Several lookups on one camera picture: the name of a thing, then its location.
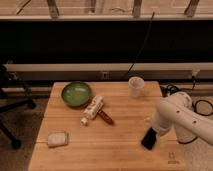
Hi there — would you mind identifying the black rectangular eraser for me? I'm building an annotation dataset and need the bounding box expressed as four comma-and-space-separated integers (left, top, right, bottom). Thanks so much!
141, 128, 156, 150

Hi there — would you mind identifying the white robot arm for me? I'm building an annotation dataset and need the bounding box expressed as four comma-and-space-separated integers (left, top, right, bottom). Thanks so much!
151, 92, 213, 146

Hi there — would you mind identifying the white patterned tube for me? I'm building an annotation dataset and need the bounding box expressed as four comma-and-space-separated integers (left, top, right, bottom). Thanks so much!
81, 95, 103, 126

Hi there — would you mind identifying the dark red pen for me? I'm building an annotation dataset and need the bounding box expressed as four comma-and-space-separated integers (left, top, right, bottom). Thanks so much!
98, 110, 114, 125

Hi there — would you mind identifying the green bowl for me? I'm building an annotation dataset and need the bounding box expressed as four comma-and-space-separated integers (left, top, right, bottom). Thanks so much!
61, 81, 92, 107

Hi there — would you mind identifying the black leaning rod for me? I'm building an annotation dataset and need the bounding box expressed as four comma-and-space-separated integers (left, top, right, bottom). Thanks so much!
120, 12, 155, 79

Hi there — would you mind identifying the black office chair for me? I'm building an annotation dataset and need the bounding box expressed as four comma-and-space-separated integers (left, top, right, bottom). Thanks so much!
0, 63, 38, 150

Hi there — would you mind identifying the black floor cable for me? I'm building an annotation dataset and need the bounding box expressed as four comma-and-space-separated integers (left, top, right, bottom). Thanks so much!
161, 75, 213, 117

